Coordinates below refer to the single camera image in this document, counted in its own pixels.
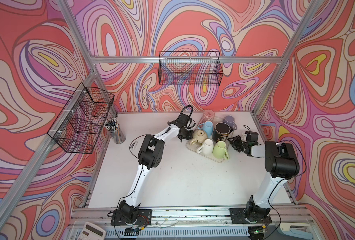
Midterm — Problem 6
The beige serving tray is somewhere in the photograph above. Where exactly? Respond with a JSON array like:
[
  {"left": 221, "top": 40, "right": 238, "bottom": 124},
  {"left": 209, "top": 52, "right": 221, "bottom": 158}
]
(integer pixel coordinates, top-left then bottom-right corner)
[{"left": 185, "top": 115, "right": 229, "bottom": 163}]

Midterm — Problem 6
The left black wire basket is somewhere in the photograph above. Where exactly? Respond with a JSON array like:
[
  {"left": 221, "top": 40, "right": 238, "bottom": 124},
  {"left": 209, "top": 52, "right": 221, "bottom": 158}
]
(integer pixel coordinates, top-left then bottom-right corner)
[{"left": 47, "top": 83, "right": 115, "bottom": 154}]

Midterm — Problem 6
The black mug red inside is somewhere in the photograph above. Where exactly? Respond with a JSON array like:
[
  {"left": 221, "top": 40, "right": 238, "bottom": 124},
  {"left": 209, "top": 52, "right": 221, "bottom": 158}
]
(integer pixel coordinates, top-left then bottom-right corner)
[{"left": 212, "top": 122, "right": 233, "bottom": 143}]

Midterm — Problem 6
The light blue mug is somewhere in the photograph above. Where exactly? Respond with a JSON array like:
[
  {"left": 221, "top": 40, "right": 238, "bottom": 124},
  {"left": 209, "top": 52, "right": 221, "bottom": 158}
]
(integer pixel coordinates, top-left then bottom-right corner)
[{"left": 197, "top": 121, "right": 213, "bottom": 138}]

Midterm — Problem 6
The pink mug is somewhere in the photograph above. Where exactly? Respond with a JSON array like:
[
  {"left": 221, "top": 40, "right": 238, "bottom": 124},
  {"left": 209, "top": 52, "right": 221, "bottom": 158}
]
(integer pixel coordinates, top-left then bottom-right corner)
[{"left": 201, "top": 110, "right": 215, "bottom": 122}]

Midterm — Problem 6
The purple mug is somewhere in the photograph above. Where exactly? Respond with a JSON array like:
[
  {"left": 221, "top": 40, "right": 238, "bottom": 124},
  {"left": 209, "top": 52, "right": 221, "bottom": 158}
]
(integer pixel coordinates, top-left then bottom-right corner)
[{"left": 222, "top": 115, "right": 237, "bottom": 130}]

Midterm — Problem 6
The black wire basket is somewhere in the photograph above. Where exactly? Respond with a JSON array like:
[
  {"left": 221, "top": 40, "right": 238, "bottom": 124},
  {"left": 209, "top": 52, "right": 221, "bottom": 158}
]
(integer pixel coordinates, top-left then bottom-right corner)
[
  {"left": 158, "top": 50, "right": 223, "bottom": 86},
  {"left": 47, "top": 83, "right": 115, "bottom": 154}
]

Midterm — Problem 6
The white mug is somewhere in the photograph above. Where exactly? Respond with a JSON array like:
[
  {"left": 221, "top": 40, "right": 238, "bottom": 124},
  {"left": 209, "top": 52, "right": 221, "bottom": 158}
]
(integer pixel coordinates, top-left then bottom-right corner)
[{"left": 196, "top": 139, "right": 214, "bottom": 156}]

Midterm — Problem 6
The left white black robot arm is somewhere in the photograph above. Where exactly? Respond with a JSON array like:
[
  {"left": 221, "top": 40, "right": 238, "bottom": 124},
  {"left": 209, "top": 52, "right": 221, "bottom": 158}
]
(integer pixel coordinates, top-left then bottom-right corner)
[{"left": 117, "top": 112, "right": 196, "bottom": 222}]

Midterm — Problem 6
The beige teapot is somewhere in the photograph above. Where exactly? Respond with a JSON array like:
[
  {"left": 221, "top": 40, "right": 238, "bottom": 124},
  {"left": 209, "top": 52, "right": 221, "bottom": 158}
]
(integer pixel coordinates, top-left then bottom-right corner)
[{"left": 188, "top": 129, "right": 207, "bottom": 145}]

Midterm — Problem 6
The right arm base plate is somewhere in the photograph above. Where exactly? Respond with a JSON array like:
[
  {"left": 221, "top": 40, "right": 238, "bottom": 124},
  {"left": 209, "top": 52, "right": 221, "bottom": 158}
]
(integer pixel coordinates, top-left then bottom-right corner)
[{"left": 229, "top": 208, "right": 272, "bottom": 225}]

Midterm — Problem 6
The metal cup of pens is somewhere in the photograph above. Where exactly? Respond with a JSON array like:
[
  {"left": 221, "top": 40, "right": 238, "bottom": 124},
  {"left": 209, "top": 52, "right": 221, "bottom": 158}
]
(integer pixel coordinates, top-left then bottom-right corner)
[{"left": 104, "top": 118, "right": 126, "bottom": 144}]

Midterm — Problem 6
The back black wire basket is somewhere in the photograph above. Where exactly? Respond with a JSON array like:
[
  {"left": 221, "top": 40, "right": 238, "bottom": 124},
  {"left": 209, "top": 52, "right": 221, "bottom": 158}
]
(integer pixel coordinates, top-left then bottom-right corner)
[{"left": 158, "top": 50, "right": 223, "bottom": 86}]

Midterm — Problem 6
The light green mug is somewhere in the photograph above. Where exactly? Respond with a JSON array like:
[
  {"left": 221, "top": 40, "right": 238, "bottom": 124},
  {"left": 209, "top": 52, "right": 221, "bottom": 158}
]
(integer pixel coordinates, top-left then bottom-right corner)
[{"left": 212, "top": 141, "right": 229, "bottom": 160}]

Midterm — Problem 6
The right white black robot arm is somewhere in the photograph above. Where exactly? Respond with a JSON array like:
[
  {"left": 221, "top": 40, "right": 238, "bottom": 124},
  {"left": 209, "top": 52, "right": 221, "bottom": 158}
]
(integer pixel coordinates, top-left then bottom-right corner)
[{"left": 227, "top": 131, "right": 300, "bottom": 224}]

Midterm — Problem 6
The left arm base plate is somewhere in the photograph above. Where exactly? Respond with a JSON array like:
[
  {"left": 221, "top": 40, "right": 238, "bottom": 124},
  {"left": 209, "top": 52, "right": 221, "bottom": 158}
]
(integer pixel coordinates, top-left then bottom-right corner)
[{"left": 107, "top": 209, "right": 152, "bottom": 227}]

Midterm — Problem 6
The white calculator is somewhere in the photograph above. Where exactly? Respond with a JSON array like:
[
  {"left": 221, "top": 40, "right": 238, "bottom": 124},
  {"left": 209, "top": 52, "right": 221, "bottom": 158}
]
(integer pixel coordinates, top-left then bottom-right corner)
[{"left": 76, "top": 222, "right": 107, "bottom": 240}]

